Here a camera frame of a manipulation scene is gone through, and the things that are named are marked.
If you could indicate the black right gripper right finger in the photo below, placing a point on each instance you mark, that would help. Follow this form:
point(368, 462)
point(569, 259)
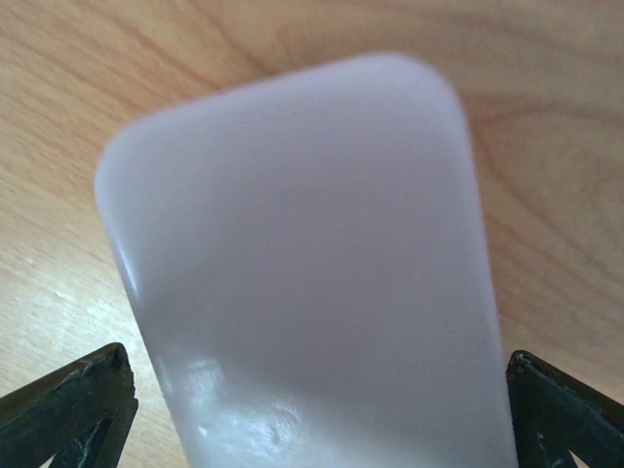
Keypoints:
point(558, 419)

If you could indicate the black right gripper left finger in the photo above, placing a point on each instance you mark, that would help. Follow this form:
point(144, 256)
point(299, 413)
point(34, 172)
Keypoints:
point(79, 415)

